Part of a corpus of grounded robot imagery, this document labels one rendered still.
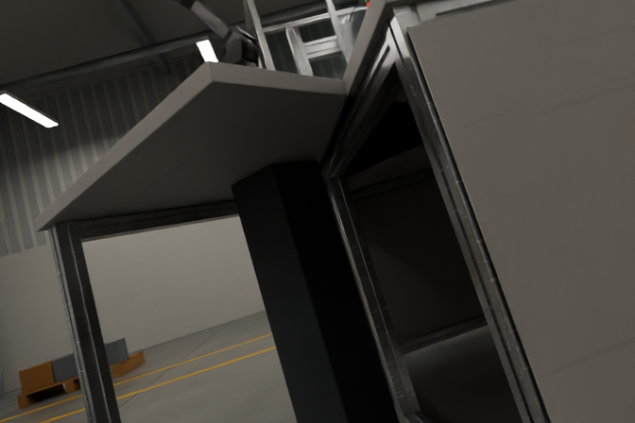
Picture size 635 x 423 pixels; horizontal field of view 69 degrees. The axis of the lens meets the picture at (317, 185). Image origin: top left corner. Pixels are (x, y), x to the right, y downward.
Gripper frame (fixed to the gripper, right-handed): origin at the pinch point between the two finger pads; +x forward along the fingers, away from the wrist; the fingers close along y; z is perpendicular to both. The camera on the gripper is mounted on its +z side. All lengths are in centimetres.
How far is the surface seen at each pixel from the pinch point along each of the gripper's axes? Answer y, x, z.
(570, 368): -65, 33, -75
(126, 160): -30, -22, -66
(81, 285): 0, -29, -91
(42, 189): 889, -404, -77
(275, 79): -45, -3, -51
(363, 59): -49, 7, -45
